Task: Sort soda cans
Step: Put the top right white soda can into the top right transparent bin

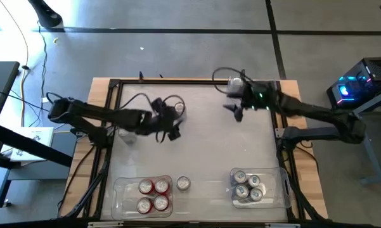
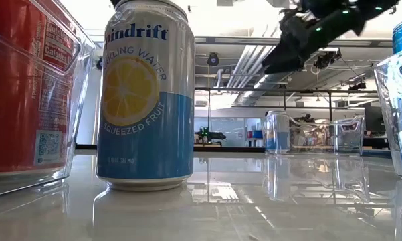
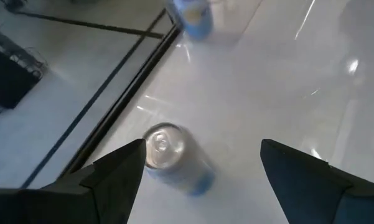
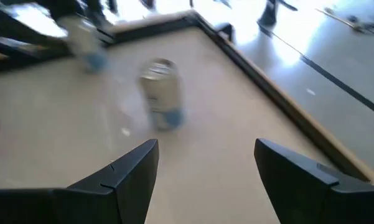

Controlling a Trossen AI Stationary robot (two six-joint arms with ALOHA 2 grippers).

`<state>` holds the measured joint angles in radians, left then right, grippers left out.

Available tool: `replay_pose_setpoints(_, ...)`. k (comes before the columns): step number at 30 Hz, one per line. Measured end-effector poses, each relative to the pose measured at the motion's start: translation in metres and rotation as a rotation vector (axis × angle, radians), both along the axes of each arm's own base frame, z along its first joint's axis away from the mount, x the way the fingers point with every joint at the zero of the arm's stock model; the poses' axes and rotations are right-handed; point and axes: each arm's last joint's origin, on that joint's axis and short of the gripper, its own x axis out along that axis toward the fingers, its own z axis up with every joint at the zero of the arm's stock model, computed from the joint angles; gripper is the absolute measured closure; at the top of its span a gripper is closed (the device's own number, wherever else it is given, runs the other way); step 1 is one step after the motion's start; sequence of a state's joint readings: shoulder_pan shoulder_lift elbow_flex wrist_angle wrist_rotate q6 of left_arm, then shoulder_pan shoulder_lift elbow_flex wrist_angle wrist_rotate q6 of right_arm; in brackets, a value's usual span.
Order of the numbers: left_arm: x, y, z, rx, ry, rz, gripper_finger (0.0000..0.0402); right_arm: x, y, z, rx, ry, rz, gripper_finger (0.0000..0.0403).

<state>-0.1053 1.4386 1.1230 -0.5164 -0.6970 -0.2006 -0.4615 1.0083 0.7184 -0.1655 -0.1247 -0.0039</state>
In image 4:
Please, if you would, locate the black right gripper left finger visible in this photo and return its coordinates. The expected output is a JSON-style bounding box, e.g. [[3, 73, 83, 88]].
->
[[0, 139, 160, 224]]

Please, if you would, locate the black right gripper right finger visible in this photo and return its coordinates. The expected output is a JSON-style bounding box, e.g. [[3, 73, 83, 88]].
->
[[254, 138, 374, 224]]

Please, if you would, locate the blue white soda can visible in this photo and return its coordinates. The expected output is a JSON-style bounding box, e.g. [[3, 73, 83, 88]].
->
[[57, 14, 110, 75], [138, 57, 187, 132]]

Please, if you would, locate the black table clamp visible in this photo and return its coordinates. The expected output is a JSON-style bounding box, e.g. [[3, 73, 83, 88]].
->
[[216, 22, 237, 43]]

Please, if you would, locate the black stand foot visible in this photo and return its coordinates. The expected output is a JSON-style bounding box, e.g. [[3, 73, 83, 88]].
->
[[256, 0, 299, 27]]

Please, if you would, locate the yellow floor cable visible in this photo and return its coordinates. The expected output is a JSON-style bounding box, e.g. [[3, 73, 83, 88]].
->
[[316, 6, 362, 32]]

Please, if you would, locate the black floor cable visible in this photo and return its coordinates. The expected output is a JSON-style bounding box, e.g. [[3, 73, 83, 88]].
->
[[345, 14, 374, 37]]

